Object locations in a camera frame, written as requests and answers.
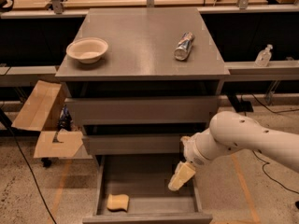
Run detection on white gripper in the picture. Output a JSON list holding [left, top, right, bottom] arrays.
[[168, 135, 208, 191]]

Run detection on grey metal rail shelf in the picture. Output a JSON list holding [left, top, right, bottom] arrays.
[[0, 60, 299, 87]]

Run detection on blue snack bag in box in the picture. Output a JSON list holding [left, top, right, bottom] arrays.
[[58, 106, 72, 131]]

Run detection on blue silver drink can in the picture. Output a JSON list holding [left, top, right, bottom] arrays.
[[174, 32, 195, 61]]

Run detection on grey drawer cabinet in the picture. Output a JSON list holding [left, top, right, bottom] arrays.
[[55, 7, 231, 170]]

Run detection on grey middle drawer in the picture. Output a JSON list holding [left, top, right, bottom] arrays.
[[82, 134, 183, 155]]

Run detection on clear sanitizer bottle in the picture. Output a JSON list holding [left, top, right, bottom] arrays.
[[255, 44, 273, 67]]

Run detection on yellow sponge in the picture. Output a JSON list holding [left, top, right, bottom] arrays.
[[107, 194, 130, 211]]

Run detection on black floor cable left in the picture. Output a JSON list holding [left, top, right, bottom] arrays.
[[0, 109, 57, 224]]

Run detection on black floor cable right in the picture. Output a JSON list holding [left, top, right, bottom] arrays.
[[241, 94, 299, 195]]

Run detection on black headphones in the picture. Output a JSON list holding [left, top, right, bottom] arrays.
[[0, 0, 15, 12]]

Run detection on black floor cable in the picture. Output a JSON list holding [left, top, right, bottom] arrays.
[[0, 109, 57, 224], [241, 94, 299, 195]]

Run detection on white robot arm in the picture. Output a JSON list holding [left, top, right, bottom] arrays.
[[168, 111, 299, 191]]

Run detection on white paper bowl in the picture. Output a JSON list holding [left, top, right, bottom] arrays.
[[66, 37, 108, 63]]

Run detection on open cardboard box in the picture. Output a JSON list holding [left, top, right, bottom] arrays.
[[12, 80, 83, 158]]

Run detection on grey open bottom drawer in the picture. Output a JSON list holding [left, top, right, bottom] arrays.
[[82, 154, 212, 224]]

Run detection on grey top drawer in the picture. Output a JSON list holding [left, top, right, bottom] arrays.
[[65, 96, 218, 125]]

